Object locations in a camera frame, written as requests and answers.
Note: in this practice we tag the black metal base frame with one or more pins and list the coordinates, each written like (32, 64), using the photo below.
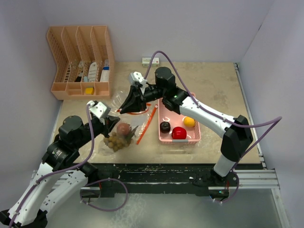
(198, 179)

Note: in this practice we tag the white tube in organizer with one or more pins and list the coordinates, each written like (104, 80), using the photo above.
(92, 72)

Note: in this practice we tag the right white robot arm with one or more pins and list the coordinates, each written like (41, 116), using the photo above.
(236, 136)

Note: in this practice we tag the white blue box in organizer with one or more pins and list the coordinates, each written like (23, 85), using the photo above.
(105, 74)

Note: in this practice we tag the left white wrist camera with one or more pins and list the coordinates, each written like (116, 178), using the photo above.
(98, 109)

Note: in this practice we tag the dark purple mangosteen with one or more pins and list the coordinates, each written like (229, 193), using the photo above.
(165, 127)

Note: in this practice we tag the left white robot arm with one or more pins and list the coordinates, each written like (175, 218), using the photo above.
(57, 176)

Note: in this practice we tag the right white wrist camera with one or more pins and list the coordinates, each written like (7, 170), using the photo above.
(136, 79)

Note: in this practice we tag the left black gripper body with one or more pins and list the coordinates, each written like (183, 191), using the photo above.
(85, 138)

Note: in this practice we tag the orange file organizer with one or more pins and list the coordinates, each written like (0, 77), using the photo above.
(71, 44)

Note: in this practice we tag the yellow block in organizer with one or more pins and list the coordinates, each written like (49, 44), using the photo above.
(89, 91)

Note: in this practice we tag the yellow orange peach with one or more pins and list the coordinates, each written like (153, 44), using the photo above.
(188, 122)

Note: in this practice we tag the red apple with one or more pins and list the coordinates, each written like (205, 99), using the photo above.
(178, 133)

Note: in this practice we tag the clear zip top bag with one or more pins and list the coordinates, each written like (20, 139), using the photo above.
(137, 121)

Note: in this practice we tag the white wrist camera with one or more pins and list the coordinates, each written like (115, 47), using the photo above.
(136, 79)
(98, 109)

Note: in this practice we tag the black white item in organizer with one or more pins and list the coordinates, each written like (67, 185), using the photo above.
(79, 72)

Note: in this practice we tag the pink plastic basket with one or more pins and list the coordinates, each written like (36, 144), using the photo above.
(176, 120)

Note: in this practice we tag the small green white box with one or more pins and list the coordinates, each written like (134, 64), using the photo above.
(147, 60)

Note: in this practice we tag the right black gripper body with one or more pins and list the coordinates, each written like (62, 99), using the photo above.
(152, 92)

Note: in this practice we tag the brown passion fruit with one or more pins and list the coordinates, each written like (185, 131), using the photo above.
(123, 129)

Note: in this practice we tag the brown longan bunch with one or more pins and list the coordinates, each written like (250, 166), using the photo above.
(117, 141)

